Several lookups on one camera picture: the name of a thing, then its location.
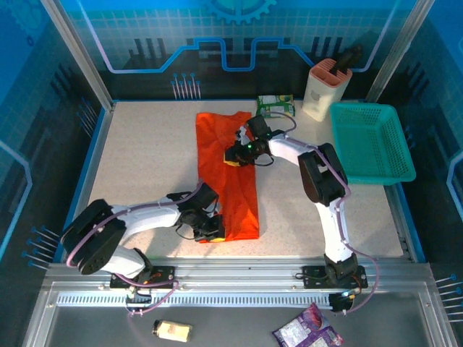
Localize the orange t-shirt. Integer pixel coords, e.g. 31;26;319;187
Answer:
195;111;261;244

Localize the green snack packet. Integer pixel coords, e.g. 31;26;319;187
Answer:
255;94;296;119

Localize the white knife block pink top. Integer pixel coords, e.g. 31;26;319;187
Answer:
302;58;354;123

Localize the small yellow jar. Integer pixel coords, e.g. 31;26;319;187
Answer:
151;319;194;343

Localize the teal plastic basket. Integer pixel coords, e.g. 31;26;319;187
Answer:
329;102;417;187

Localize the purple snack packet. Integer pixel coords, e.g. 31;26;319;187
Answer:
271;302;344;347

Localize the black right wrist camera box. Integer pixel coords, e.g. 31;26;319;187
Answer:
247;115;273;139

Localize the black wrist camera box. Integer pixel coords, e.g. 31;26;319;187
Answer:
195;182;220;214
247;115;273;139

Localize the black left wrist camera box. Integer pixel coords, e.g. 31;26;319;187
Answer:
195;182;220;214

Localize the aluminium frame front rail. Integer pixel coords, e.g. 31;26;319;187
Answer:
42;255;437;283

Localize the white slotted cable duct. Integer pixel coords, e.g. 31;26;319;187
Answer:
56;292;334;309

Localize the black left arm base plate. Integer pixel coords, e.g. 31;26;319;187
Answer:
109;266;177;290

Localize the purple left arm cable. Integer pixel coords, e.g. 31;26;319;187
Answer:
67;180;205;318

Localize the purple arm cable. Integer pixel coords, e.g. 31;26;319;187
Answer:
269;111;380;314
67;180;205;318

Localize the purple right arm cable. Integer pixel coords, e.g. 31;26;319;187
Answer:
269;111;380;314

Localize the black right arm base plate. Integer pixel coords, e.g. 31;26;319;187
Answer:
302;265;369;290

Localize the black knife handle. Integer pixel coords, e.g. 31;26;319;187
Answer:
334;43;364;77

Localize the aluminium frame post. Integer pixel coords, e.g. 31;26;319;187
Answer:
364;0;436;104
39;0;117;111

